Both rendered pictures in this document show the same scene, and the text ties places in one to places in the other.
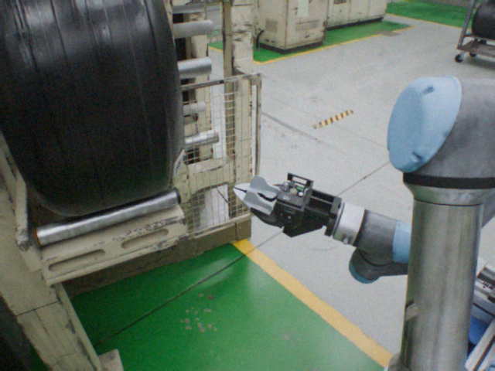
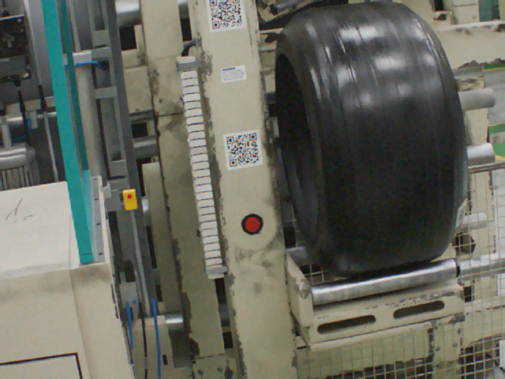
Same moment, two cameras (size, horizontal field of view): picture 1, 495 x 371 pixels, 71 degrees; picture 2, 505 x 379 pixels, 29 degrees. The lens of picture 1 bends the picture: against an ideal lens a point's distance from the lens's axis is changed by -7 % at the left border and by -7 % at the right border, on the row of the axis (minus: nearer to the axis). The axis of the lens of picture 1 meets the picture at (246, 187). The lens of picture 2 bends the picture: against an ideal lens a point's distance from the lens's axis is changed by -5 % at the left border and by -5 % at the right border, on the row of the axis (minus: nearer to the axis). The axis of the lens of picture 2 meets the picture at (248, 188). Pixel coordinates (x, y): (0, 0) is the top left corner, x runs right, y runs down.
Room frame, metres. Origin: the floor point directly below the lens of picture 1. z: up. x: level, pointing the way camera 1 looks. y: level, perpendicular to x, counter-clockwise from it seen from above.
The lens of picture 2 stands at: (-1.38, -0.14, 1.65)
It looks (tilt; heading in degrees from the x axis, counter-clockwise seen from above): 14 degrees down; 20
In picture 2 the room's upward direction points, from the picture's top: 7 degrees counter-clockwise
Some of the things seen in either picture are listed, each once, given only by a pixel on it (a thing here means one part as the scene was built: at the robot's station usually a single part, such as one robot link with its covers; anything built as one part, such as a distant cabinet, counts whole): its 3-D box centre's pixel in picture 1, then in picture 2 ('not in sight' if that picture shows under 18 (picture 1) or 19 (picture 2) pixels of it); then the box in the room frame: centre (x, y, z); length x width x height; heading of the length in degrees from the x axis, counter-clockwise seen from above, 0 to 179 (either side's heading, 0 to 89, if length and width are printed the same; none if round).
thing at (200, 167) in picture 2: not in sight; (202, 166); (0.57, 0.67, 1.19); 0.05 x 0.04 x 0.48; 28
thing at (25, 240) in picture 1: (29, 204); (289, 277); (0.69, 0.55, 0.90); 0.40 x 0.03 x 0.10; 28
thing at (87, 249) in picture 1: (113, 236); (383, 309); (0.65, 0.33, 0.83); 0.36 x 0.09 x 0.06; 118
